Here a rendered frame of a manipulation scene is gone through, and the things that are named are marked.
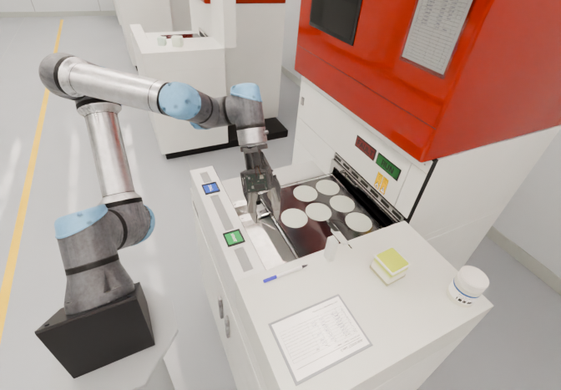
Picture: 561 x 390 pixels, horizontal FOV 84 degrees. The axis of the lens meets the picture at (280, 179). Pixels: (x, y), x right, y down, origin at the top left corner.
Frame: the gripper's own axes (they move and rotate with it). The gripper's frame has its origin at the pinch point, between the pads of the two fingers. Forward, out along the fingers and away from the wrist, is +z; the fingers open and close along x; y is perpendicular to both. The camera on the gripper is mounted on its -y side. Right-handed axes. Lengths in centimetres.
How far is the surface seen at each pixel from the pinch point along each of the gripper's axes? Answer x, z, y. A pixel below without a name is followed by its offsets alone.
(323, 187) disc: 17, 3, -48
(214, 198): -22.5, -2.4, -24.8
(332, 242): 17.4, 10.3, -3.0
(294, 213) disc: 4.7, 8.1, -31.7
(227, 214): -16.7, 2.5, -18.3
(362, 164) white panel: 33, -5, -44
